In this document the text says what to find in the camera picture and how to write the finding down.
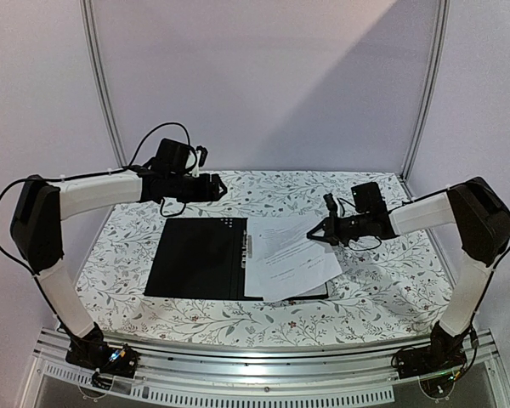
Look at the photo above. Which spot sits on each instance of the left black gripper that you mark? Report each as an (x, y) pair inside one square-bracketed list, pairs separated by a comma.
[(208, 190)]

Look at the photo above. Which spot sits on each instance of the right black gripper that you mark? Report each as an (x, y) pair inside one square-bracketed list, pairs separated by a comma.
[(331, 227)]

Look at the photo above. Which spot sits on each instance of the black clip folder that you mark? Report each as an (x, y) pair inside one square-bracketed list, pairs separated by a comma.
[(199, 258)]

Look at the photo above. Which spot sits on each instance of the silver folder clip mechanism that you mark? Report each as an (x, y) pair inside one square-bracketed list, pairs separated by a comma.
[(246, 249)]

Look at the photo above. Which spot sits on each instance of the white text paper sheet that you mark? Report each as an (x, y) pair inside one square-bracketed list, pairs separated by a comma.
[(318, 293)]

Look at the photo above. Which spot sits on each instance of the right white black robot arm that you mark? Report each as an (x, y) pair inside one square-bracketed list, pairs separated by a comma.
[(482, 220)]

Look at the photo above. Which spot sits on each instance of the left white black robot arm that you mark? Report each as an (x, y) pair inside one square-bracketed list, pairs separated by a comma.
[(36, 231)]

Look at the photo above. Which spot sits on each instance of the floral patterned tablecloth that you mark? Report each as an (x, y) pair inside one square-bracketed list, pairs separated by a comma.
[(386, 291)]

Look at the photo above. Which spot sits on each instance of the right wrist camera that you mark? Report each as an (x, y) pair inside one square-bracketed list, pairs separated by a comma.
[(368, 204)]

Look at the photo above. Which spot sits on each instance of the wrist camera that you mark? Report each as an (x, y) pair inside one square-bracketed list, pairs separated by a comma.
[(368, 204), (178, 158)]

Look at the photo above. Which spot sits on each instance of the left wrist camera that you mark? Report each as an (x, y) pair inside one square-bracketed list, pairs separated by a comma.
[(178, 158)]

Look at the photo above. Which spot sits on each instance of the aluminium mounting rail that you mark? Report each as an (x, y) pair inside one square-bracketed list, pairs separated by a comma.
[(350, 363)]

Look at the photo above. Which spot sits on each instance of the left aluminium frame post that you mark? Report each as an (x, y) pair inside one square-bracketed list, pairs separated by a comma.
[(98, 70)]

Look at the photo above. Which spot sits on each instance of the aluminium frame post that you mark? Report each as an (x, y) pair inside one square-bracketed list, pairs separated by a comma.
[(434, 59), (98, 70)]

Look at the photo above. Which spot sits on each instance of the perforated white cable tray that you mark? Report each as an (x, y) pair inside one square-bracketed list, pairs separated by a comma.
[(63, 386)]

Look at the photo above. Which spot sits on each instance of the right aluminium frame post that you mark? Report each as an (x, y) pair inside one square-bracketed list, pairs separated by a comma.
[(434, 59)]

